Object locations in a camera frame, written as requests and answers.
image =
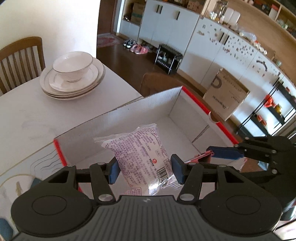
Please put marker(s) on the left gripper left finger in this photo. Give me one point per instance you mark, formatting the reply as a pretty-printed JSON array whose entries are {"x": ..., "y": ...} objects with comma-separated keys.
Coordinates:
[{"x": 100, "y": 176}]

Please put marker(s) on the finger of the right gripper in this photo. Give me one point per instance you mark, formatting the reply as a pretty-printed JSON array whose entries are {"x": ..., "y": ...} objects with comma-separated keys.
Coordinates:
[
  {"x": 222, "y": 169},
  {"x": 227, "y": 152}
]

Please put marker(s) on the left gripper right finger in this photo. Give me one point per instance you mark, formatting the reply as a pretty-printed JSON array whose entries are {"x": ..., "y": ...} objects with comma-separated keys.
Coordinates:
[{"x": 190, "y": 176}]

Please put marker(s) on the purple print snack bag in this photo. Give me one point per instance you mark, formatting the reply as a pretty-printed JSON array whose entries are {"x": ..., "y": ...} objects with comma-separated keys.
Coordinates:
[{"x": 142, "y": 159}]

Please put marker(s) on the red cardboard box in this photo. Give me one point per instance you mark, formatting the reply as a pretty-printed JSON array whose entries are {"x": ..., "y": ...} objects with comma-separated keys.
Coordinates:
[{"x": 185, "y": 128}]

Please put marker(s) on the black metal rack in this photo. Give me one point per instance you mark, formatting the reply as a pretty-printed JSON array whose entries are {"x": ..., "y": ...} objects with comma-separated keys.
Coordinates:
[{"x": 272, "y": 115}]

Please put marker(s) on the brown cardboard box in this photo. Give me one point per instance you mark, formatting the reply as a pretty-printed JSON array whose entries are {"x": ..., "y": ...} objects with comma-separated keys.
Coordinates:
[{"x": 225, "y": 94}]

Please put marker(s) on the stacked white plates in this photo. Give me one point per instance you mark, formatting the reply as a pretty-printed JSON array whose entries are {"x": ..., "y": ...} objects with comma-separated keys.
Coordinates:
[{"x": 56, "y": 87}]

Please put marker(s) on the white ceramic bowl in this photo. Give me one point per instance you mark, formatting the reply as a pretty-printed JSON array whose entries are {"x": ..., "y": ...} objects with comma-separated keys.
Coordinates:
[{"x": 73, "y": 65}]

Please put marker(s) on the black shoe rack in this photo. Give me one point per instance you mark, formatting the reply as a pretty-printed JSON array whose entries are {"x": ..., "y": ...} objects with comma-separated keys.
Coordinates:
[{"x": 168, "y": 58}]

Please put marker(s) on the pink slippers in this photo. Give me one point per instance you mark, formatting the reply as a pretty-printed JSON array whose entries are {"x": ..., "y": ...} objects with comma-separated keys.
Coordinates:
[{"x": 139, "y": 49}]

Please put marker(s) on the wooden dining chair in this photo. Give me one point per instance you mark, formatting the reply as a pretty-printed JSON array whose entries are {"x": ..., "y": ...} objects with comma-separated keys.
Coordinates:
[{"x": 21, "y": 61}]

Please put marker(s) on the wall cabinet shelving unit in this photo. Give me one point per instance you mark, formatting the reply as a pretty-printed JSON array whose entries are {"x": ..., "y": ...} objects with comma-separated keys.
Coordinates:
[{"x": 207, "y": 46}]

